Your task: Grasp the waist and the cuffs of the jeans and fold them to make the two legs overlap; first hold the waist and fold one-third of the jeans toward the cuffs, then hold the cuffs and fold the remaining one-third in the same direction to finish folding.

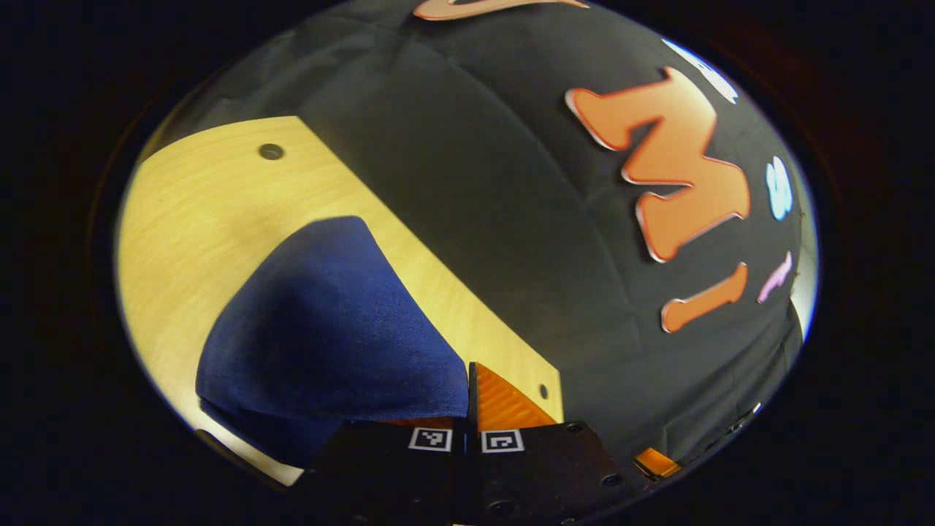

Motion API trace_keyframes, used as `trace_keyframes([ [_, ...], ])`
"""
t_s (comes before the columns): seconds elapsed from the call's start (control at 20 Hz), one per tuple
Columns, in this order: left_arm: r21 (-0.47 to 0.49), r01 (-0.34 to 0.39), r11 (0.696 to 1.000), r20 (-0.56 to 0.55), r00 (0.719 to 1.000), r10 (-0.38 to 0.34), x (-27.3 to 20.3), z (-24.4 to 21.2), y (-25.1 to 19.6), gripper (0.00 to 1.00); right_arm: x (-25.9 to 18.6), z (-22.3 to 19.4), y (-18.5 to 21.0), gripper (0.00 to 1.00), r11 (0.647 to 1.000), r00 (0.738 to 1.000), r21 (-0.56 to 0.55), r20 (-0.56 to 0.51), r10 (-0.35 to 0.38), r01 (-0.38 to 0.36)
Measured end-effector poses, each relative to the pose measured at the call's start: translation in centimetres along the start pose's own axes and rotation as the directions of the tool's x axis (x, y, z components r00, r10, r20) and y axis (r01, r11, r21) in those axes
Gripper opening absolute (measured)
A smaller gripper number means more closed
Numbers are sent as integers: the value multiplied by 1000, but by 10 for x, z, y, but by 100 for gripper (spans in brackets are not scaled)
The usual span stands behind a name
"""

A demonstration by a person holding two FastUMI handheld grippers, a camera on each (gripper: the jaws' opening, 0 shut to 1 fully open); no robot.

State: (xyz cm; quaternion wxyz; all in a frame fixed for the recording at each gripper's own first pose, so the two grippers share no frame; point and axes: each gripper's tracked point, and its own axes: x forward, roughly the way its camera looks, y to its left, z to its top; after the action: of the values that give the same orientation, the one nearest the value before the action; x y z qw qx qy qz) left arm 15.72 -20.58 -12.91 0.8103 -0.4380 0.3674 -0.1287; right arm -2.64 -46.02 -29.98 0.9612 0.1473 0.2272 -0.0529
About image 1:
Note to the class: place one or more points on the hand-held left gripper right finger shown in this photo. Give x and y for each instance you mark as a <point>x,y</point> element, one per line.
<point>471,394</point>

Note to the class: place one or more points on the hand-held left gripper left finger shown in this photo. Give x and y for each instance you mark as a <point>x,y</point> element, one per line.
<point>387,475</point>

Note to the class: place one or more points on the blue denim jeans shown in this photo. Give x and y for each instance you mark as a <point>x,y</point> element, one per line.
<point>329,329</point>

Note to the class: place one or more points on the black backdrop cloth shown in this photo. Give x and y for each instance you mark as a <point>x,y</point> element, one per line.
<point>511,219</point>

